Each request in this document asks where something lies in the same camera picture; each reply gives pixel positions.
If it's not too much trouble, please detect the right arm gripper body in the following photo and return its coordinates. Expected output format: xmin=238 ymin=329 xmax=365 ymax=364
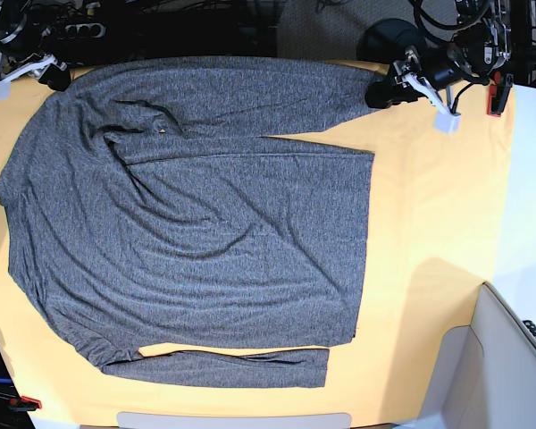
xmin=25 ymin=54 xmax=71 ymax=91

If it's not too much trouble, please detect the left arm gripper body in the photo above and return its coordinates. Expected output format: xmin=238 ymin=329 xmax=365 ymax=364
xmin=390 ymin=44 xmax=465 ymax=105

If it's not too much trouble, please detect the grey long-sleeve shirt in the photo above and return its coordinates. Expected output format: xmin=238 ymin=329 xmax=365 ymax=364
xmin=0 ymin=57 xmax=377 ymax=388

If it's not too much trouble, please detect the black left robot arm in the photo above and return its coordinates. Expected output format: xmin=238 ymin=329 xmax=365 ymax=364
xmin=357 ymin=1 xmax=511 ymax=114

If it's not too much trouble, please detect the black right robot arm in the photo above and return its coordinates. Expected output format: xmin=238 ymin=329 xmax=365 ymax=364
xmin=0 ymin=1 xmax=71 ymax=100

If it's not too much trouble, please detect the red black clamp right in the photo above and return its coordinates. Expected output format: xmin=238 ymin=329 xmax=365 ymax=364
xmin=487 ymin=71 xmax=514 ymax=117

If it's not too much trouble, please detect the red black clamp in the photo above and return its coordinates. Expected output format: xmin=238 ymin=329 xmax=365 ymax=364
xmin=487 ymin=71 xmax=514 ymax=117
xmin=8 ymin=396 xmax=42 ymax=412

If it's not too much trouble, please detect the yellow table cloth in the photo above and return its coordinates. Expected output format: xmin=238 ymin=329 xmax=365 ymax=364
xmin=0 ymin=78 xmax=519 ymax=426

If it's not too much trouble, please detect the white cardboard box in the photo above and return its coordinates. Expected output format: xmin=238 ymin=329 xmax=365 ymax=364
xmin=416 ymin=283 xmax=536 ymax=429

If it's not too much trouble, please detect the red black clamp left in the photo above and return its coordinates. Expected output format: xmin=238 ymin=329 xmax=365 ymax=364
xmin=8 ymin=396 xmax=42 ymax=412

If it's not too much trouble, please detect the grey tray edge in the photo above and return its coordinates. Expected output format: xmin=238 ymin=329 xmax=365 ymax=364
xmin=117 ymin=412 xmax=352 ymax=429

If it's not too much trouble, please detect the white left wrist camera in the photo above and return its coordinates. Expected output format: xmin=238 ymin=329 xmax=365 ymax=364
xmin=434 ymin=112 xmax=461 ymax=134

